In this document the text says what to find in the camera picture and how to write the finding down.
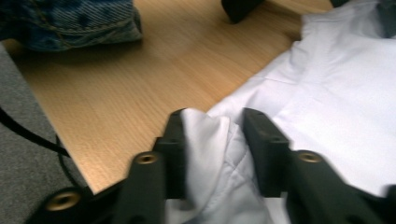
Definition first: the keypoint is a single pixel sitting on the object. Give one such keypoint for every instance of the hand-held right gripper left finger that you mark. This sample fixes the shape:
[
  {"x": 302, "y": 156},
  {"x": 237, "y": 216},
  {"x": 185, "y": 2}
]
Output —
[{"x": 174, "y": 161}]

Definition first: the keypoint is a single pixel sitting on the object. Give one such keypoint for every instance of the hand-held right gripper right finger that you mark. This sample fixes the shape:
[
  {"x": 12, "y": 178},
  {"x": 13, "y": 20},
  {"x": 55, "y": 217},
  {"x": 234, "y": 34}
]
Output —
[{"x": 267, "y": 161}]

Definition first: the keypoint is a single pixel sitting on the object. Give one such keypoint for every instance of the white garment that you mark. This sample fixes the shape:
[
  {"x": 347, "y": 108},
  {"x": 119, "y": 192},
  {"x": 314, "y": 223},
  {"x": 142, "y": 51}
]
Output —
[{"x": 327, "y": 109}]

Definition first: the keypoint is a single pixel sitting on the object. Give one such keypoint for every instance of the blue denim jeans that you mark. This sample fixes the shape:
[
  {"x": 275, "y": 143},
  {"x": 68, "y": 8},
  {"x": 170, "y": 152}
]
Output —
[{"x": 68, "y": 21}]

